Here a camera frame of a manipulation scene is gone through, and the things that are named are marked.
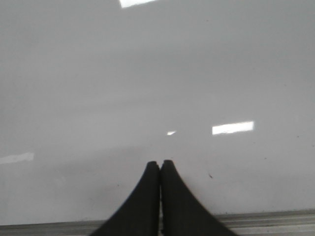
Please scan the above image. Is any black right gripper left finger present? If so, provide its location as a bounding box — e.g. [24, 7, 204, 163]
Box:
[91, 161, 160, 236]

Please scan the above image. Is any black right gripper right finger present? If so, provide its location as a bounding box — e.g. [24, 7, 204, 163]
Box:
[160, 160, 236, 236]

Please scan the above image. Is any white whiteboard surface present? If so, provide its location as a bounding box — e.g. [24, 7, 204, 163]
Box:
[0, 0, 315, 225]

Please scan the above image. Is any aluminium whiteboard frame rail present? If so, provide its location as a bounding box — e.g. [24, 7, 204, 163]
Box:
[0, 209, 315, 236]

